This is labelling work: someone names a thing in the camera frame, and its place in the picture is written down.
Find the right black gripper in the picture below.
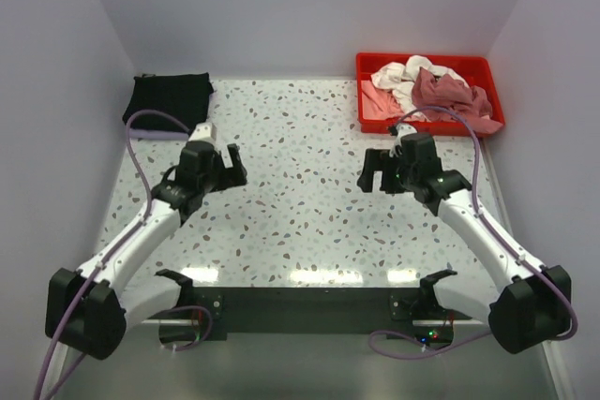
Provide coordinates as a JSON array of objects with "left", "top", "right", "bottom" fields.
[{"left": 357, "top": 149, "right": 417, "bottom": 194}]

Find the black t shirt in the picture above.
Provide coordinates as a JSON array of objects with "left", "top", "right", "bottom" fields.
[{"left": 122, "top": 72, "right": 214, "bottom": 129}]

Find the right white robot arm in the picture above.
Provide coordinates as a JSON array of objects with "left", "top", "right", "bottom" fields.
[{"left": 357, "top": 133, "right": 577, "bottom": 354}]

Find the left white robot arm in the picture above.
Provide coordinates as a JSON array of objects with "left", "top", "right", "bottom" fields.
[{"left": 45, "top": 140, "right": 248, "bottom": 360}]

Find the salmon pink t shirt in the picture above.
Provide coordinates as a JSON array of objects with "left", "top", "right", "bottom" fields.
[{"left": 360, "top": 81, "right": 402, "bottom": 121}]

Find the white crumpled t shirt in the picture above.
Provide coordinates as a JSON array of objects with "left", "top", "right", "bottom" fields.
[{"left": 370, "top": 55, "right": 469, "bottom": 113}]

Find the red plastic bin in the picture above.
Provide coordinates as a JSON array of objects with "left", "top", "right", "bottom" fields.
[{"left": 355, "top": 52, "right": 505, "bottom": 137}]

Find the dusty rose crumpled t shirt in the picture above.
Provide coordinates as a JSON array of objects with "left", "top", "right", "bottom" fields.
[{"left": 412, "top": 67, "right": 503, "bottom": 134}]

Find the folded lavender t shirt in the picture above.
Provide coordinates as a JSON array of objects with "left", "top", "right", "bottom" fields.
[{"left": 129, "top": 128, "right": 188, "bottom": 141}]

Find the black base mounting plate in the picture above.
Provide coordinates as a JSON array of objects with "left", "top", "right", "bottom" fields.
[{"left": 152, "top": 287, "right": 465, "bottom": 347}]

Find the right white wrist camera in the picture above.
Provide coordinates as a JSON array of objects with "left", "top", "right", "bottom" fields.
[{"left": 388, "top": 123, "right": 417, "bottom": 153}]

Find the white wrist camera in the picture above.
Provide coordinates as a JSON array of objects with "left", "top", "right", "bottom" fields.
[
  {"left": 388, "top": 123, "right": 417, "bottom": 153},
  {"left": 187, "top": 123, "right": 217, "bottom": 146}
]

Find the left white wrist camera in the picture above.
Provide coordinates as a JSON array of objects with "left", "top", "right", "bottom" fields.
[{"left": 187, "top": 123, "right": 217, "bottom": 146}]

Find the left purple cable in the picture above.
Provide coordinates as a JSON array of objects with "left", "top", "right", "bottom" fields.
[{"left": 31, "top": 110, "right": 215, "bottom": 400}]

